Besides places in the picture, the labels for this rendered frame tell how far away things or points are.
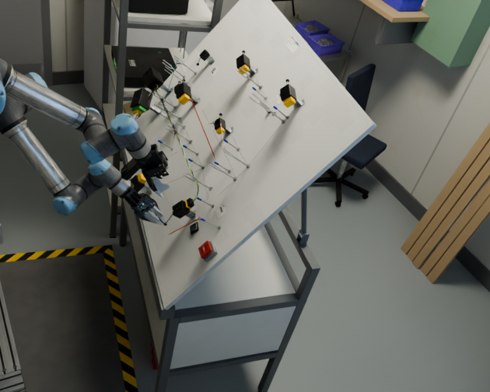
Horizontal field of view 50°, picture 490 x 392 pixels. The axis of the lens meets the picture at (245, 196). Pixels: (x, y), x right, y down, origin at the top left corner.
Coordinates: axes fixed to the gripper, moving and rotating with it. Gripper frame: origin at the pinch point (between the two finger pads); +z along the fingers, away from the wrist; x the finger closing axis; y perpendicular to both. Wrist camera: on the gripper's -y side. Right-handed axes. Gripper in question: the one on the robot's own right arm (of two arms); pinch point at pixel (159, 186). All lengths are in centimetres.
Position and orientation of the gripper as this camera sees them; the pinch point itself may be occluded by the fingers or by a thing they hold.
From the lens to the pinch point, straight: 193.0
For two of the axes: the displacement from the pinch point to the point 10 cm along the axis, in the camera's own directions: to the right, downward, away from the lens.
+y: 9.6, -2.6, -1.4
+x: -1.3, -8.0, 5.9
